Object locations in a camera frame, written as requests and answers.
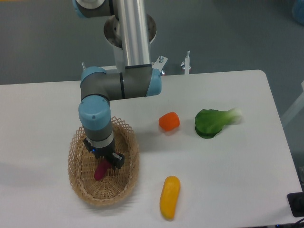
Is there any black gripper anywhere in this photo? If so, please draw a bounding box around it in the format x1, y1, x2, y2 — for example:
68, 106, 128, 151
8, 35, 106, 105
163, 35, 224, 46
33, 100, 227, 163
83, 139, 125, 170

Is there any purple sweet potato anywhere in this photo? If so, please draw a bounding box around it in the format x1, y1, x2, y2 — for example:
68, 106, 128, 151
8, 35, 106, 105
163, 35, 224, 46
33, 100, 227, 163
94, 159, 112, 181

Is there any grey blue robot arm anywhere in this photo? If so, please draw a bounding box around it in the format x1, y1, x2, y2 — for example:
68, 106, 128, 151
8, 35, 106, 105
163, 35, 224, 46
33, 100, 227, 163
73, 0, 162, 169

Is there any woven wicker basket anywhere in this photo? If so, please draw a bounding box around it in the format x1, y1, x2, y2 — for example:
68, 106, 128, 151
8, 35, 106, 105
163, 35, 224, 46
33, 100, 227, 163
68, 117, 140, 206

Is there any yellow corn toy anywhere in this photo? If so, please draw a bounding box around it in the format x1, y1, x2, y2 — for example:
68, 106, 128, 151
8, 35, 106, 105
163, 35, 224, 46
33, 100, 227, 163
160, 176, 181, 220

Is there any orange carrot piece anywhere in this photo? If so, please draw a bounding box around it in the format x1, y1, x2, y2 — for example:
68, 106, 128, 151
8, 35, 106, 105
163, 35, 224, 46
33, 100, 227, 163
159, 112, 180, 132

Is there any green bok choy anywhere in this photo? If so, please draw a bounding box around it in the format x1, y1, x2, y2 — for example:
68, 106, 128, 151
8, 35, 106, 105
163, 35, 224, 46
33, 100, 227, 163
194, 108, 243, 139

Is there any black device at edge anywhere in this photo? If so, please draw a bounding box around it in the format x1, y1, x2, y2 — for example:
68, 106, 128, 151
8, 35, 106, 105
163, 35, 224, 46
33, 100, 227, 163
287, 192, 304, 218

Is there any white table leg right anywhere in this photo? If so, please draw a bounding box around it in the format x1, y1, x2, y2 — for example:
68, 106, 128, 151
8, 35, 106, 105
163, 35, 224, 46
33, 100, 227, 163
281, 82, 304, 127

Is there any blue object top corner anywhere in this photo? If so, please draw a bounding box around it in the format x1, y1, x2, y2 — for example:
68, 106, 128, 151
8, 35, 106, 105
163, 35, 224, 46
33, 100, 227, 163
292, 0, 304, 25

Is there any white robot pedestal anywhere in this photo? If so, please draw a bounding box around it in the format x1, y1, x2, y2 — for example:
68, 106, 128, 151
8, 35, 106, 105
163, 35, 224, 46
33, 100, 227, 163
104, 14, 157, 72

